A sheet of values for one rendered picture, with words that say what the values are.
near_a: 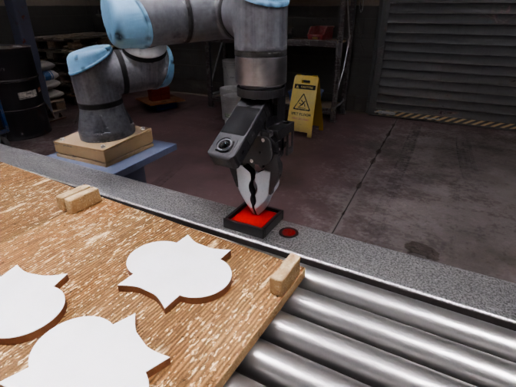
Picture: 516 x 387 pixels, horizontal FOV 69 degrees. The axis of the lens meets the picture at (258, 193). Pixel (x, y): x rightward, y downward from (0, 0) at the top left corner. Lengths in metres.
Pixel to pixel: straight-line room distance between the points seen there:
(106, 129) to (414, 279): 0.84
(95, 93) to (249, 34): 0.62
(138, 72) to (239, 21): 0.59
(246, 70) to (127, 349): 0.37
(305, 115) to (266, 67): 3.49
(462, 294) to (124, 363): 0.41
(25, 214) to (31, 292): 0.24
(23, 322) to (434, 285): 0.50
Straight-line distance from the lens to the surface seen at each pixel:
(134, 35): 0.57
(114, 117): 1.10
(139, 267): 0.51
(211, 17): 0.60
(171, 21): 0.58
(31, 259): 0.61
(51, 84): 5.65
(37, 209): 0.75
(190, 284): 0.47
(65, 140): 1.17
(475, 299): 0.57
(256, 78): 0.54
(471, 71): 4.95
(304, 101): 4.04
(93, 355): 0.42
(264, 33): 0.54
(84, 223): 0.67
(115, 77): 1.08
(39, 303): 0.51
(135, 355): 0.41
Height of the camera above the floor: 1.25
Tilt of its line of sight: 27 degrees down
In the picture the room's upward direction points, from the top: straight up
